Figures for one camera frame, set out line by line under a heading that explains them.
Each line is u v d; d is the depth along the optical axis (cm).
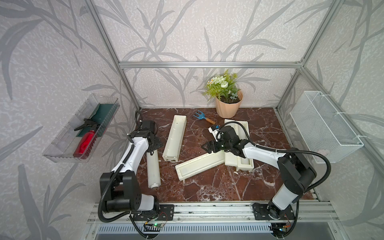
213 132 80
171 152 95
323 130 65
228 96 105
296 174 46
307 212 76
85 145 58
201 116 114
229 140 69
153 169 85
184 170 88
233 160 85
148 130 68
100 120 70
